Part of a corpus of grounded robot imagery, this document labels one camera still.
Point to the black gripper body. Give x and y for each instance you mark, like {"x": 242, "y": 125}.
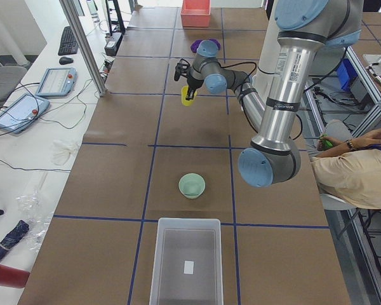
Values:
{"x": 194, "y": 84}

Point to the pale green bowl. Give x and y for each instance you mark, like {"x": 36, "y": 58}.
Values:
{"x": 191, "y": 185}

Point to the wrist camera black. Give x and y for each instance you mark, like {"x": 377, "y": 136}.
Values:
{"x": 181, "y": 69}

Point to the pink plastic bin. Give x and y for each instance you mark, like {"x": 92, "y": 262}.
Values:
{"x": 195, "y": 13}

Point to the yellow plastic cup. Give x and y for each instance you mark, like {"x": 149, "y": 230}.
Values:
{"x": 184, "y": 101}

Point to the purple cloth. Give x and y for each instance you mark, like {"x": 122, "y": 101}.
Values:
{"x": 208, "y": 44}

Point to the grey office chair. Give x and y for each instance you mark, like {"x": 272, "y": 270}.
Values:
{"x": 10, "y": 76}

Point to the black computer mouse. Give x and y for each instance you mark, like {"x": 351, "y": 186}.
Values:
{"x": 65, "y": 60}

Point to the teach pendant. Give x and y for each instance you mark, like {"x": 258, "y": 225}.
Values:
{"x": 22, "y": 113}
{"x": 57, "y": 82}

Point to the red bottle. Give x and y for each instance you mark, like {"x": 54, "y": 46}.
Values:
{"x": 12, "y": 277}

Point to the dark folded umbrella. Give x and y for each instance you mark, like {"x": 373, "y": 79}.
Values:
{"x": 13, "y": 238}

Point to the far teach pendant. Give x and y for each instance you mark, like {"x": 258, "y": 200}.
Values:
{"x": 57, "y": 82}

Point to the aluminium frame post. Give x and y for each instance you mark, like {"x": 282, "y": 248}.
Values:
{"x": 78, "y": 31}

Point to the black keyboard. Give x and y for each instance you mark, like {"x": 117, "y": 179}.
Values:
{"x": 68, "y": 43}

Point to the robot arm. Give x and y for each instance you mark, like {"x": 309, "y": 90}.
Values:
{"x": 207, "y": 71}
{"x": 304, "y": 28}

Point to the blue storage bin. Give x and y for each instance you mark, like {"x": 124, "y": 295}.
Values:
{"x": 346, "y": 74}

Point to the near teach pendant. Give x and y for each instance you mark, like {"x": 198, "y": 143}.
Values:
{"x": 22, "y": 113}

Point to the crumpled clear plastic wrap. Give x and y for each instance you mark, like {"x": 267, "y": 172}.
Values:
{"x": 37, "y": 211}

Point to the black box device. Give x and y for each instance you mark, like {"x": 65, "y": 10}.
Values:
{"x": 113, "y": 44}

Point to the clear plastic box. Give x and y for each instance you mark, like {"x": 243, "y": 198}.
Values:
{"x": 187, "y": 262}

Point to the seated person beige shirt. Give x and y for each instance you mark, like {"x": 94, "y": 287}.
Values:
{"x": 351, "y": 170}

